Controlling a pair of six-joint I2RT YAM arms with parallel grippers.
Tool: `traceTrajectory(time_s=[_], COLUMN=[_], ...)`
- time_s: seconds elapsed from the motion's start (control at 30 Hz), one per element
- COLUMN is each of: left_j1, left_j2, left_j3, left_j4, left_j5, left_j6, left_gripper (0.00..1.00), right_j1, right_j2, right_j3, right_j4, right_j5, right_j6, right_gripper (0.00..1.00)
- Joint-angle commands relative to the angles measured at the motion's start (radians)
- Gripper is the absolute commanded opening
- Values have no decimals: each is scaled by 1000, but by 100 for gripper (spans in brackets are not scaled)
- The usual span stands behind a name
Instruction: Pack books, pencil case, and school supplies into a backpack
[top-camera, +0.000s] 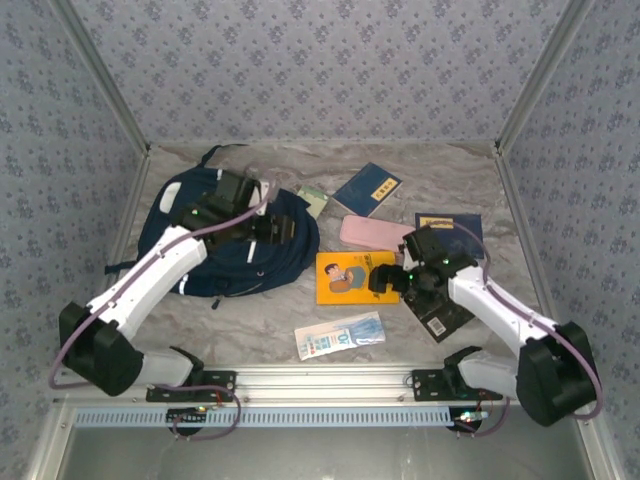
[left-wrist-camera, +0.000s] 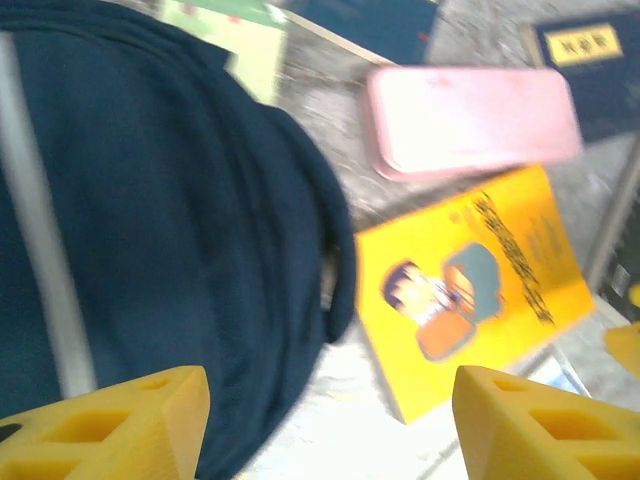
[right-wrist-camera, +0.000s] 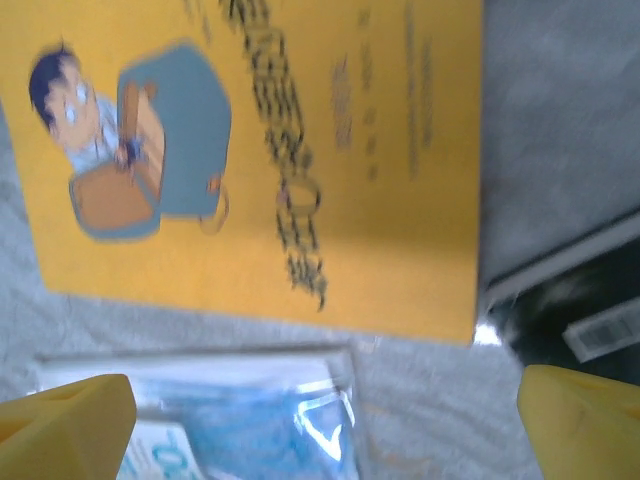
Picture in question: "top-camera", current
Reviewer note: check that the small green notebook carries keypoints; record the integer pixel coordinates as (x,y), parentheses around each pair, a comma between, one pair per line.
(314,202)

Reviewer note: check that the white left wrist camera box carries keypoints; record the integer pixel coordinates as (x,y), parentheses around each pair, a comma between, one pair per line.
(256,189)

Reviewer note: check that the navy blue backpack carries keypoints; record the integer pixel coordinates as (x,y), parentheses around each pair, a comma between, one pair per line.
(235,270)

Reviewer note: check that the aluminium frame rail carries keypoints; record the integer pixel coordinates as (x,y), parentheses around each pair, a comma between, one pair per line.
(325,380)

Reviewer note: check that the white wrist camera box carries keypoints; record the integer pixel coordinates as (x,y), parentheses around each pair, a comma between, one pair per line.
(406,252)
(256,189)

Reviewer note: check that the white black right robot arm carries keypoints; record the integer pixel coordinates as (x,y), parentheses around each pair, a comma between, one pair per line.
(500,305)

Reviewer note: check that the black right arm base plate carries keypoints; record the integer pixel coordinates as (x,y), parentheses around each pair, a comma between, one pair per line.
(425,385)

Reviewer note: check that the blue white pen pack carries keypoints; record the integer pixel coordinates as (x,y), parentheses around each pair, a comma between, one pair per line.
(340,336)

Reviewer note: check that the pink pencil case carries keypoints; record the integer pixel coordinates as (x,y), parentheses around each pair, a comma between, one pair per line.
(370,232)

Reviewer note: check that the aluminium corner post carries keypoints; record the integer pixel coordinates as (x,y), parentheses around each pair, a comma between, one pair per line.
(544,75)
(103,75)

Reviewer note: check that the teal blue book gold label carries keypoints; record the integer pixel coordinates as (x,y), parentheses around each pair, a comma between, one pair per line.
(365,190)

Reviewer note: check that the dark navy book gold label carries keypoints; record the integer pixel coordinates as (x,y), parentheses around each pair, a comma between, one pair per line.
(460,235)

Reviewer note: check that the black book with barcode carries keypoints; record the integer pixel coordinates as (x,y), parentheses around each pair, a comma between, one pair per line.
(445,320)

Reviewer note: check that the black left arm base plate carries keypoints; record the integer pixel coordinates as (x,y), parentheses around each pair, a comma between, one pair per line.
(222,382)

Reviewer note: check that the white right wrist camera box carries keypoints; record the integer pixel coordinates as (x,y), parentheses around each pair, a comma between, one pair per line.
(406,252)

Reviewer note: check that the yellow cartoon book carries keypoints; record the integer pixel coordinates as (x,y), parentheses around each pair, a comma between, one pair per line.
(345,280)

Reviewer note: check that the grey metal lower shelf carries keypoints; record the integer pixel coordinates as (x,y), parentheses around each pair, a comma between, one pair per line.
(325,455)

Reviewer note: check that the small controller board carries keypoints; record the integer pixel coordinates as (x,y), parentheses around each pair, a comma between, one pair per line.
(470,419)
(187,416)

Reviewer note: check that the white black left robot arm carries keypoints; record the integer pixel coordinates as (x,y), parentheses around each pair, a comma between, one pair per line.
(150,280)

